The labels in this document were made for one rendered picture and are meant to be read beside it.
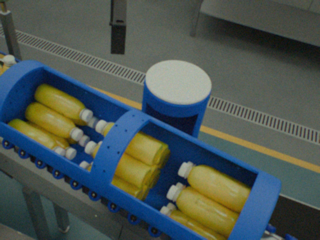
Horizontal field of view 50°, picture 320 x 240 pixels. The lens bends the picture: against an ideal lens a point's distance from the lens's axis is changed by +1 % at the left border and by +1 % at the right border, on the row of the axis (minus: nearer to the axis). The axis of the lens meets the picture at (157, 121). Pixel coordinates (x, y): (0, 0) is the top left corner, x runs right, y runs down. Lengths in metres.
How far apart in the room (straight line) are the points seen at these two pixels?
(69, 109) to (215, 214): 0.57
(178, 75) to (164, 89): 0.12
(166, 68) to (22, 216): 1.28
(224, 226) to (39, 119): 0.68
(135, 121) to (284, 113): 2.24
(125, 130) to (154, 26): 2.87
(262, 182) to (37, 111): 0.74
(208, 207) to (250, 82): 2.42
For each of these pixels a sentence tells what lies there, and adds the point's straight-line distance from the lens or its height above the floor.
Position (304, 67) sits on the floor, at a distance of 3.73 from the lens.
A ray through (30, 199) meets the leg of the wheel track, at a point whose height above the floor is 0.58.
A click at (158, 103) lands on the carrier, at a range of 1.37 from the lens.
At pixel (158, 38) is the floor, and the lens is 3.58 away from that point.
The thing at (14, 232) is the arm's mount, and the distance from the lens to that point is 1.07.
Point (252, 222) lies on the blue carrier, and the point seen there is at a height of 1.21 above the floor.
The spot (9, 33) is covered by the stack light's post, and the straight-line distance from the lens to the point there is 1.77.
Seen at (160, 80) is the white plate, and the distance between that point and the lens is 1.43.
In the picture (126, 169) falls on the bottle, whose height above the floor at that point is 1.14.
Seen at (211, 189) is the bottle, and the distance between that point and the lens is 0.94.
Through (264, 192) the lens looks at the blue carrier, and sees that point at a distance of 0.91.
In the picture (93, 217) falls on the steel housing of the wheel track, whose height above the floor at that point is 0.86.
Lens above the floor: 1.95
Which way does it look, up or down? 46 degrees down
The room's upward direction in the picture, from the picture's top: 9 degrees clockwise
